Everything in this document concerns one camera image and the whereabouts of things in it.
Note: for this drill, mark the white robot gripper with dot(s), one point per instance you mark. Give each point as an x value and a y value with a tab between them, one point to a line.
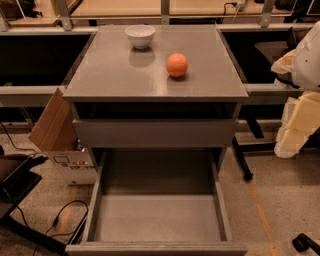
308	63

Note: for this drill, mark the grey drawer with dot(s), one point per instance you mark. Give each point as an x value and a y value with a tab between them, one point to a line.
157	203
155	134

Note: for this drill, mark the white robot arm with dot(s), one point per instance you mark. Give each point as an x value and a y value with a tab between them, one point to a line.
303	63

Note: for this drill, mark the grey drawer cabinet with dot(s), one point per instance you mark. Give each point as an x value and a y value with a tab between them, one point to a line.
117	82

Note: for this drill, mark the grey top drawer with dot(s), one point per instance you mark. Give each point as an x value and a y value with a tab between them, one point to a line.
155	134

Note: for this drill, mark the orange fruit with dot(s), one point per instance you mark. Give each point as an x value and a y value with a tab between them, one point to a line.
177	65

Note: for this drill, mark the white ceramic bowl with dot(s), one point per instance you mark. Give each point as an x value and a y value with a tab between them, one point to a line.
140	36

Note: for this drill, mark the cardboard box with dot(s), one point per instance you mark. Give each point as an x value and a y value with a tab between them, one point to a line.
55	136

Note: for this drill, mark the black table leg frame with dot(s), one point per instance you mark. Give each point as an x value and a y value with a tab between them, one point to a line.
240	150

